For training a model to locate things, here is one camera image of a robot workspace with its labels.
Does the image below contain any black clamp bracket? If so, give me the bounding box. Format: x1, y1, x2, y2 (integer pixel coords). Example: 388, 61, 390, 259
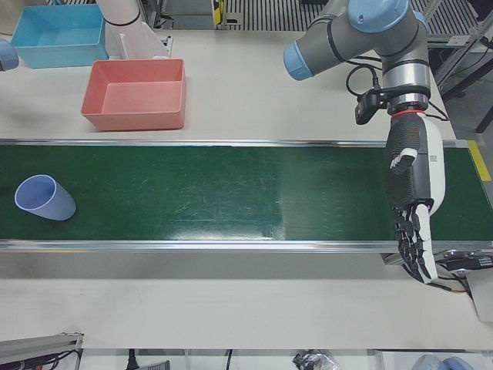
438, 248, 493, 273

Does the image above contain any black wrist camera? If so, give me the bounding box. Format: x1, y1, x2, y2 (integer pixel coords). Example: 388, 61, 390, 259
354, 89, 390, 125

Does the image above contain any yellow tape strip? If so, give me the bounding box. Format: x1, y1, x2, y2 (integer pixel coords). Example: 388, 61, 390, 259
467, 140, 492, 180

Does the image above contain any light blue plastic cup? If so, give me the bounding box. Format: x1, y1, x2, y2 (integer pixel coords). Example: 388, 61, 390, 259
14, 173, 77, 222

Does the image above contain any aluminium frame rack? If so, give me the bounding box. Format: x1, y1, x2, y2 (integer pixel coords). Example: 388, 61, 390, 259
427, 0, 493, 134

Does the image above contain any light blue plastic box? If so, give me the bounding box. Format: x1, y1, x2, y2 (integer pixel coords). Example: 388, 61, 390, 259
9, 3, 109, 69

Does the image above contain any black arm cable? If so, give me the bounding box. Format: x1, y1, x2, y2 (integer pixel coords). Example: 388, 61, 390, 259
345, 56, 386, 96

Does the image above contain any green conveyor belt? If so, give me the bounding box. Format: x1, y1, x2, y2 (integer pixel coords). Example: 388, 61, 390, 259
0, 145, 488, 242
0, 138, 493, 267

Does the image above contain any yellow warning sign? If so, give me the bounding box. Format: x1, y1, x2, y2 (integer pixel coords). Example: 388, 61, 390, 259
210, 0, 227, 29

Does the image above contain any black crumpled bag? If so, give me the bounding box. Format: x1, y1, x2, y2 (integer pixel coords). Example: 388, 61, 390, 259
292, 350, 340, 370

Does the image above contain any aluminium profile bar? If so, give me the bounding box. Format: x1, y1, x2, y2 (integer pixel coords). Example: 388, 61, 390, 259
0, 331, 85, 370

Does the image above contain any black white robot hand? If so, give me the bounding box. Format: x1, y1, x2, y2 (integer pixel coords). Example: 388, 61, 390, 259
384, 110, 448, 285

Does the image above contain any pink plastic box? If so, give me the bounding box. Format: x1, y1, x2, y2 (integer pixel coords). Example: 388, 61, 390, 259
79, 58, 189, 133

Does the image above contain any white column stand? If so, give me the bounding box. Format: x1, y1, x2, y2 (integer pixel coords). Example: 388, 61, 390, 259
95, 0, 173, 62

